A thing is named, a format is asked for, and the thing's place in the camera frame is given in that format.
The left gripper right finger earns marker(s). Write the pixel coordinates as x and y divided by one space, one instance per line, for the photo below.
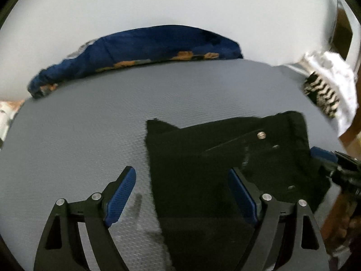
287 234

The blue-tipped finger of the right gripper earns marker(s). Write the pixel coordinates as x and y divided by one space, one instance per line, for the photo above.
323 154

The black white striped cloth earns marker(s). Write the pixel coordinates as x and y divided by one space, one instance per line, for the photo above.
321 94

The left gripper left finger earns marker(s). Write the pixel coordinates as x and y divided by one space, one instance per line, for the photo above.
60 246

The blue floral blanket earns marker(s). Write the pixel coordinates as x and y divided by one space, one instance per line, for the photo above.
133 47

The person's right hand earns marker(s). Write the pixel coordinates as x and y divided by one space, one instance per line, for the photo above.
342 225

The grey honeycomb bed mattress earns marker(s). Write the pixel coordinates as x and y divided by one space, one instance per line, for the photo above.
75 141

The white floral pillow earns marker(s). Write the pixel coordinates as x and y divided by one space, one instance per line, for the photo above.
8 113

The white crumpled cloth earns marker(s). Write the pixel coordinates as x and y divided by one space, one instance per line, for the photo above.
337 73

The black pants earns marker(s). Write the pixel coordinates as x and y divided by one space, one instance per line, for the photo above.
201 221

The wall mounted television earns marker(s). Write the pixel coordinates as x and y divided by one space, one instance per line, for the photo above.
344 31

